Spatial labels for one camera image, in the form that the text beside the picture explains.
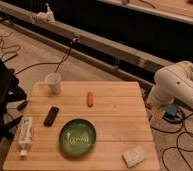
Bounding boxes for orange red pepper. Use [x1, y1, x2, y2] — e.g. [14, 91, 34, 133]
[87, 92, 93, 107]

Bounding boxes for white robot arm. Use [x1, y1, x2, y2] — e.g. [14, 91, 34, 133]
[147, 61, 193, 109]

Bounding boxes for white sponge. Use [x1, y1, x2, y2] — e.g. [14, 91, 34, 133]
[122, 146, 146, 168]

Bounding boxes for white paper cup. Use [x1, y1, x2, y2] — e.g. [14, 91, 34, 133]
[45, 73, 61, 94]

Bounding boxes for black remote control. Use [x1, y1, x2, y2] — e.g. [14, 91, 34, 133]
[43, 106, 59, 127]

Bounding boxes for green round plate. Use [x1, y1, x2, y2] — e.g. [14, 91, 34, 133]
[59, 119, 97, 157]

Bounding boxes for blue box on floor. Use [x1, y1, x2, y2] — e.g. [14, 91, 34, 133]
[164, 104, 179, 119]

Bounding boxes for white tube with cap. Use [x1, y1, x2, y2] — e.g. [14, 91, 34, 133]
[18, 117, 34, 158]

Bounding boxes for black cable on floor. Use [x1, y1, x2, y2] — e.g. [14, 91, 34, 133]
[13, 36, 80, 77]

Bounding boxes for black cables near robot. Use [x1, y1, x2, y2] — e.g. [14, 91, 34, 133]
[149, 108, 193, 171]

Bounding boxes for black chair frame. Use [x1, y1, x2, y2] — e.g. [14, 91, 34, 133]
[0, 58, 27, 142]

